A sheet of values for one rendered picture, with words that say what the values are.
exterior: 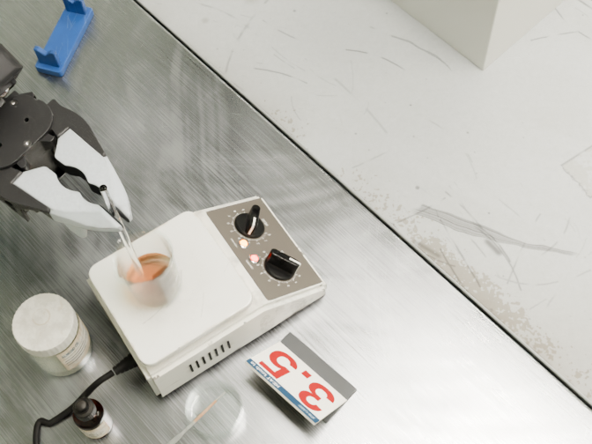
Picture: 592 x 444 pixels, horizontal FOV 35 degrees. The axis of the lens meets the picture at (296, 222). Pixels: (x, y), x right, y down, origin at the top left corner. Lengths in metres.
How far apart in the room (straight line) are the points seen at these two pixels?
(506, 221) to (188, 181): 0.35
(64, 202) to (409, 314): 0.39
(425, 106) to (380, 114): 0.05
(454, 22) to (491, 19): 0.06
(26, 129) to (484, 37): 0.53
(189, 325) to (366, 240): 0.23
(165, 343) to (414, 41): 0.49
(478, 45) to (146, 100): 0.38
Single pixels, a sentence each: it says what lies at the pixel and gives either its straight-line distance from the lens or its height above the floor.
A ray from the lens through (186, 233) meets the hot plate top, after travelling 0.92.
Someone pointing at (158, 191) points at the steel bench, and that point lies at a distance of 1.05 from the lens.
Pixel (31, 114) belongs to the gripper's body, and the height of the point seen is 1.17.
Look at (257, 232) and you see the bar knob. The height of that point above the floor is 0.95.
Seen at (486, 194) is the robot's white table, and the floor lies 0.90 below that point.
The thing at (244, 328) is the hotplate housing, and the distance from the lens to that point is 0.91.
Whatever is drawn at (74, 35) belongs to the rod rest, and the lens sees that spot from 1.18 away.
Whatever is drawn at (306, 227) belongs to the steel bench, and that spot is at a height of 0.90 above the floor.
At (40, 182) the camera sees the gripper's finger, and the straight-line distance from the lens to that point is 0.77.
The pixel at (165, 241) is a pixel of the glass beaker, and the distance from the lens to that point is 0.85.
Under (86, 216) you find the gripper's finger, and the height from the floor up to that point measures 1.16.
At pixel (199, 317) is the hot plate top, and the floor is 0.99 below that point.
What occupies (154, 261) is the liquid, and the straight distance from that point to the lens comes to 0.89.
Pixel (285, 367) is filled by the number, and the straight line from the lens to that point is 0.93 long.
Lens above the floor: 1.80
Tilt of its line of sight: 63 degrees down
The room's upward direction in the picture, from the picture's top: 5 degrees counter-clockwise
